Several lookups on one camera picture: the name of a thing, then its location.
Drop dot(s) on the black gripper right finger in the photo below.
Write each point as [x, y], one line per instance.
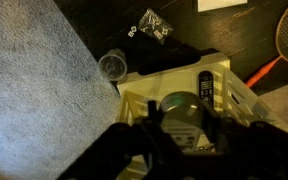
[258, 151]

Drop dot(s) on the white paper on table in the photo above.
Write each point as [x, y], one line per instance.
[205, 5]

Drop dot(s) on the clear plastic bag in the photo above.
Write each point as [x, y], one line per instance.
[154, 26]

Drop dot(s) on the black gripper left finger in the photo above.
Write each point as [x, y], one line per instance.
[115, 148]

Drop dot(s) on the white cup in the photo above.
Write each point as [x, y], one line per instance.
[113, 65]

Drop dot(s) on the grey remote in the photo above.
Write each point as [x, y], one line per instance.
[182, 119]

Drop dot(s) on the white lattice shelf rack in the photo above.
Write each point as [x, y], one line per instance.
[232, 98]

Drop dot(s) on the black remote on lower shelf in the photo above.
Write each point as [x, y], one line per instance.
[206, 89]

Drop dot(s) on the black coffee table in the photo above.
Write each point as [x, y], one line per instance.
[243, 33]

